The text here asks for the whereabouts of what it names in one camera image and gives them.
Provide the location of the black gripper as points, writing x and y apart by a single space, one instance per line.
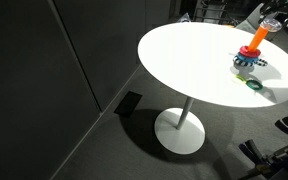
275 6

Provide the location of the grey office chair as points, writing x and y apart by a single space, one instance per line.
252 22

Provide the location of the black blue clamp stand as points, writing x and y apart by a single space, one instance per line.
271 167

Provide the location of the white round table base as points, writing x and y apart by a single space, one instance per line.
184 140

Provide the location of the orange ring holder post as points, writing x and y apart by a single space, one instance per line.
258 37

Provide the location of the white table pedestal pole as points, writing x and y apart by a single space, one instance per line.
188 103

